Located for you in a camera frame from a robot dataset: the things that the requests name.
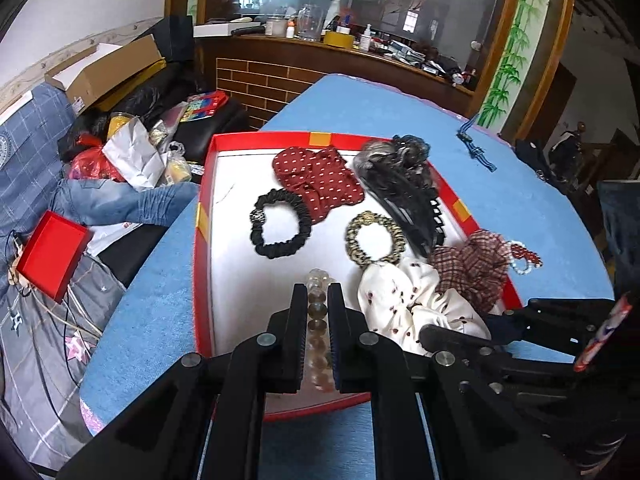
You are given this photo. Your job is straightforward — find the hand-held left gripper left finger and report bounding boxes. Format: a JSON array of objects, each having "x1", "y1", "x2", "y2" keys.
[{"x1": 56, "y1": 282, "x2": 328, "y2": 480}]

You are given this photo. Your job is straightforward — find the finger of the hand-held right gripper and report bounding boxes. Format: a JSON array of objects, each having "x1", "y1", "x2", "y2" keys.
[
  {"x1": 419, "y1": 324, "x2": 591, "y2": 453},
  {"x1": 486, "y1": 297, "x2": 618, "y2": 361}
]

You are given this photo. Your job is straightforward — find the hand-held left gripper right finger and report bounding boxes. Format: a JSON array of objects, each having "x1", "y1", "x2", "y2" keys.
[{"x1": 326, "y1": 282, "x2": 583, "y2": 480}]

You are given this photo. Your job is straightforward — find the clear bead bracelet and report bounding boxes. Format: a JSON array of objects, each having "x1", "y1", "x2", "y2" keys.
[{"x1": 302, "y1": 269, "x2": 337, "y2": 393}]

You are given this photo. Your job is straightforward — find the white dotted scrunchie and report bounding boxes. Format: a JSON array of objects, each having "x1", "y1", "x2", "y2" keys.
[{"x1": 357, "y1": 256, "x2": 493, "y2": 358}]

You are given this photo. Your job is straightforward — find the leopard print scrunchie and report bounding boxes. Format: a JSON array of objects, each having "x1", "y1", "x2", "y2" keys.
[{"x1": 344, "y1": 211, "x2": 408, "y2": 267}]

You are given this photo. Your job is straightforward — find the red plaid scrunchie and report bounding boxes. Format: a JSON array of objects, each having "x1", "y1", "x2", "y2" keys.
[{"x1": 429, "y1": 230, "x2": 511, "y2": 313}]

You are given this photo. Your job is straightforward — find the black scrunchie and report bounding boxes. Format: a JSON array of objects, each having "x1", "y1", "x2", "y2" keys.
[{"x1": 250, "y1": 188, "x2": 312, "y2": 261}]

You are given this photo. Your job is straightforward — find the red box with white inside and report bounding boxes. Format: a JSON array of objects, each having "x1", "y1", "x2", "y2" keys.
[{"x1": 192, "y1": 131, "x2": 523, "y2": 423}]

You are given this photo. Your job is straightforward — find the black hair claw clip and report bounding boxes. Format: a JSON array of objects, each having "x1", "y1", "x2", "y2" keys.
[{"x1": 357, "y1": 160, "x2": 448, "y2": 261}]

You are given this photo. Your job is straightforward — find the red polka dot scrunchie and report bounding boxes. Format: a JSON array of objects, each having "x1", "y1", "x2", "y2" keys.
[{"x1": 272, "y1": 145, "x2": 366, "y2": 222}]

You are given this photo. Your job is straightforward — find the dark blue cloth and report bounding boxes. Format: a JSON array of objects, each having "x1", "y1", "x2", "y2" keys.
[{"x1": 597, "y1": 180, "x2": 640, "y2": 281}]

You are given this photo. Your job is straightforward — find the black bag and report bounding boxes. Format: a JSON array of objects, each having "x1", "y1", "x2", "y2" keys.
[{"x1": 515, "y1": 139, "x2": 596, "y2": 196}]

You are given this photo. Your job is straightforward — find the grey organza scrunchie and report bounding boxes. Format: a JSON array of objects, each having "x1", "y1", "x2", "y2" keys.
[{"x1": 352, "y1": 134, "x2": 436, "y2": 196}]

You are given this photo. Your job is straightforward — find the black backpack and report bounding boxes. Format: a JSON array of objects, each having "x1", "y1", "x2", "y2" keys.
[{"x1": 547, "y1": 120, "x2": 588, "y2": 181}]

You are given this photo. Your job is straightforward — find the blue tablecloth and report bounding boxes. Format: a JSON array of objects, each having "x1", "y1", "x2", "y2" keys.
[{"x1": 79, "y1": 74, "x2": 616, "y2": 480}]

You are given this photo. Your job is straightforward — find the blue jeans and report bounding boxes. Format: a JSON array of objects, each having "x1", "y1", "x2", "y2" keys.
[{"x1": 50, "y1": 177, "x2": 201, "y2": 226}]

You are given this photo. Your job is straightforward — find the colourful printed package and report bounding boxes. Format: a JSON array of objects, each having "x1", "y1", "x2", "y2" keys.
[{"x1": 181, "y1": 91, "x2": 227, "y2": 123}]

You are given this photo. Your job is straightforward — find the silver foil bag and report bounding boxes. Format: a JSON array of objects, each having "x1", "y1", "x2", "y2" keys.
[{"x1": 102, "y1": 117, "x2": 168, "y2": 191}]

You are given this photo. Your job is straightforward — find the wooden counter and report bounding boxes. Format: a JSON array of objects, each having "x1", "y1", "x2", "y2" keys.
[{"x1": 197, "y1": 35, "x2": 476, "y2": 131}]

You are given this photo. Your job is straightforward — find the small red box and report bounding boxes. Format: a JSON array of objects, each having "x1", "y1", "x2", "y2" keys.
[{"x1": 14, "y1": 210, "x2": 93, "y2": 303}]

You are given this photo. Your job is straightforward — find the red plastic bag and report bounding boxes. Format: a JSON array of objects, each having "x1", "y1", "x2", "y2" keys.
[{"x1": 67, "y1": 135, "x2": 126, "y2": 181}]

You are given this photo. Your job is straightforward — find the glass pitcher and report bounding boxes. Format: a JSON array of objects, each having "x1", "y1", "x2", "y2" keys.
[{"x1": 297, "y1": 4, "x2": 323, "y2": 42}]

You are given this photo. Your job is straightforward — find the flat white box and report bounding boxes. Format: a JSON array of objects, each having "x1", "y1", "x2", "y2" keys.
[{"x1": 192, "y1": 20, "x2": 261, "y2": 38}]

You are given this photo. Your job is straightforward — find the cardboard box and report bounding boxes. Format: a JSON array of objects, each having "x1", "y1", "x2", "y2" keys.
[{"x1": 45, "y1": 35, "x2": 163, "y2": 111}]

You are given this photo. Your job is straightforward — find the red white braided cable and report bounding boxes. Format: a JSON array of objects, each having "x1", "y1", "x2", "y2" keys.
[{"x1": 574, "y1": 294, "x2": 632, "y2": 373}]

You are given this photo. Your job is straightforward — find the red and white bead bracelet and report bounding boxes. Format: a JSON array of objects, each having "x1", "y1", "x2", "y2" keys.
[{"x1": 502, "y1": 241, "x2": 543, "y2": 276}]

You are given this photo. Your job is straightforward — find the blue striped watch strap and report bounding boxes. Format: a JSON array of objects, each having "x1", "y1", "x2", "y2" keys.
[{"x1": 456, "y1": 115, "x2": 498, "y2": 173}]

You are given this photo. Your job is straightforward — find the bamboo wall painting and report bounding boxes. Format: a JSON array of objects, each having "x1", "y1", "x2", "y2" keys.
[{"x1": 480, "y1": 0, "x2": 543, "y2": 133}]

